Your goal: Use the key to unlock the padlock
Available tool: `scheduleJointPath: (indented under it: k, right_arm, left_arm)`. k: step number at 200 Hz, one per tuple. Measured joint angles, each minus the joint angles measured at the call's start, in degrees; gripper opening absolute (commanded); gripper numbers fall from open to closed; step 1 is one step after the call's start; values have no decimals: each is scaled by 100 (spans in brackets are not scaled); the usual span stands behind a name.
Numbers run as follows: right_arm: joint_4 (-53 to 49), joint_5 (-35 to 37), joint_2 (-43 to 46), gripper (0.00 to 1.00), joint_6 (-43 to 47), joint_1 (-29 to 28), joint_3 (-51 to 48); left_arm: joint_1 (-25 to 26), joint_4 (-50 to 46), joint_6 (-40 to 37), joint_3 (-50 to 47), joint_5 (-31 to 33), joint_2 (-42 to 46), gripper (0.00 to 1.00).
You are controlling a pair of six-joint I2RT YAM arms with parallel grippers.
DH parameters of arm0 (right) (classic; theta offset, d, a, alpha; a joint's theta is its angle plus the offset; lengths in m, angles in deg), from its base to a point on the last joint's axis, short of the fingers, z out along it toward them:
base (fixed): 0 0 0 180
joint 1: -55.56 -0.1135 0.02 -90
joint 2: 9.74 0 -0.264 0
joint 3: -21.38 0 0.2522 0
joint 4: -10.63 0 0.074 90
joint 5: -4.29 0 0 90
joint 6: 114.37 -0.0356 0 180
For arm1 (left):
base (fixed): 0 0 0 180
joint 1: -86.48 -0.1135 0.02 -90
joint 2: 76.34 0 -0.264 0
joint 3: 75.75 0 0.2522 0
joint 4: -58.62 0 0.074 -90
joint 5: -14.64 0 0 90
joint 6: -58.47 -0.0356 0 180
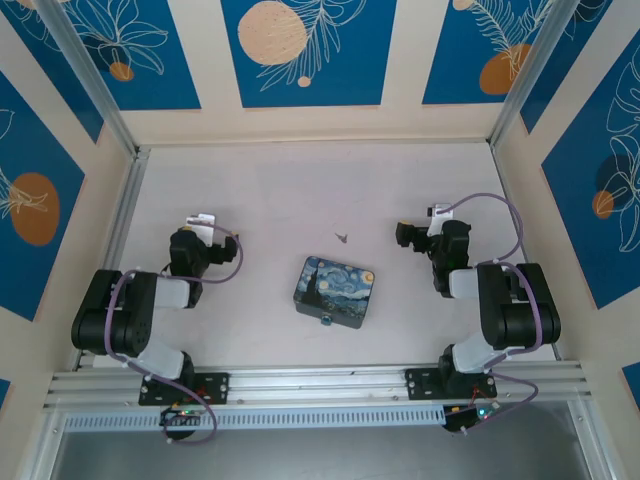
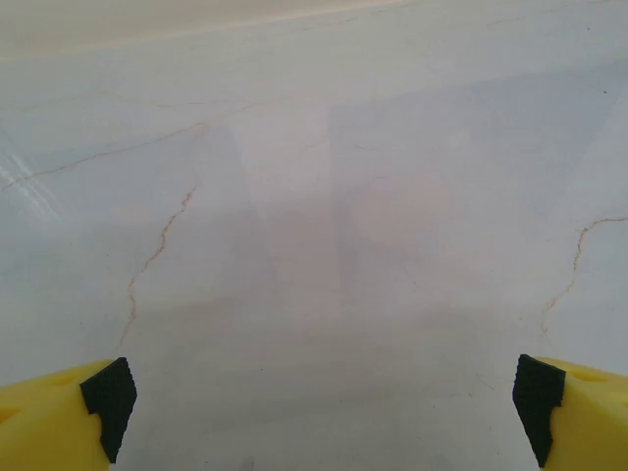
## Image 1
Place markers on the aluminium frame post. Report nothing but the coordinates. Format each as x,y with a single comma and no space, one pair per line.
95,85
525,75

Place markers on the right controller board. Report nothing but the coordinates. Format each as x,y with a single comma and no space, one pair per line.
475,416

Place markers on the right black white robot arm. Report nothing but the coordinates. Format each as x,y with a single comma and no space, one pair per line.
520,315

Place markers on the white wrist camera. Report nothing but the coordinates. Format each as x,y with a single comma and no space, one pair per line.
202,222
441,211

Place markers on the aluminium side rail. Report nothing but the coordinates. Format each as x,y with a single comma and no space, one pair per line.
125,215
520,235

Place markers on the starry night print box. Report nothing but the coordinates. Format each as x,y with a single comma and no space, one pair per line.
335,290

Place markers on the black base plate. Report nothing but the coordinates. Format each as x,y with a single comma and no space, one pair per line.
160,392
425,385

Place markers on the controller board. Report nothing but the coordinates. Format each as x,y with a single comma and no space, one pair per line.
475,416
182,415

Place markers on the grey metal panel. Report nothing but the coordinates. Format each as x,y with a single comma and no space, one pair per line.
320,455

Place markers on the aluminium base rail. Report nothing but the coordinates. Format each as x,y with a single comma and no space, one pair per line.
310,382

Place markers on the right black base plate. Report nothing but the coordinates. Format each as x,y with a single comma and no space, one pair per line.
425,385

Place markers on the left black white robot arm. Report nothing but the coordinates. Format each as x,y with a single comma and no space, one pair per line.
110,320

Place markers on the left aluminium side rail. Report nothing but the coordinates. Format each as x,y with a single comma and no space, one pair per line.
125,215

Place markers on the right aluminium frame post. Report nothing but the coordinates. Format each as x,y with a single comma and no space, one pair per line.
525,75

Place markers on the left aluminium frame post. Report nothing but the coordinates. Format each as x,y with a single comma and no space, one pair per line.
95,85

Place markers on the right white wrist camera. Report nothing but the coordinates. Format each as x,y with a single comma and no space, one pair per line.
441,211

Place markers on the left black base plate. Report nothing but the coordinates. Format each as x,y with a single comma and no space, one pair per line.
160,392

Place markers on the right aluminium side rail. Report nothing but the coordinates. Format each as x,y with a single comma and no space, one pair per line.
520,235

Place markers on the left controller board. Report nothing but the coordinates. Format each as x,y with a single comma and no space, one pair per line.
182,415

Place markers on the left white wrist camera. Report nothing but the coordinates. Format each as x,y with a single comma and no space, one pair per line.
202,222

